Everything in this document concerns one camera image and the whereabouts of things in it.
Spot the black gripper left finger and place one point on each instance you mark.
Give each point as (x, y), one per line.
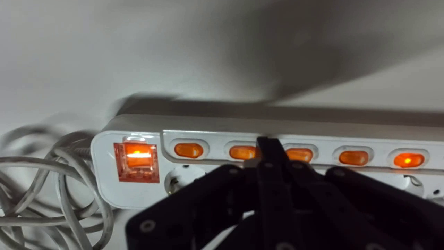
(209, 209)

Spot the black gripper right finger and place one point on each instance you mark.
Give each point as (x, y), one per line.
(352, 213)

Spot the white six-socket power strip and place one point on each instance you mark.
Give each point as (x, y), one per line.
(278, 129)

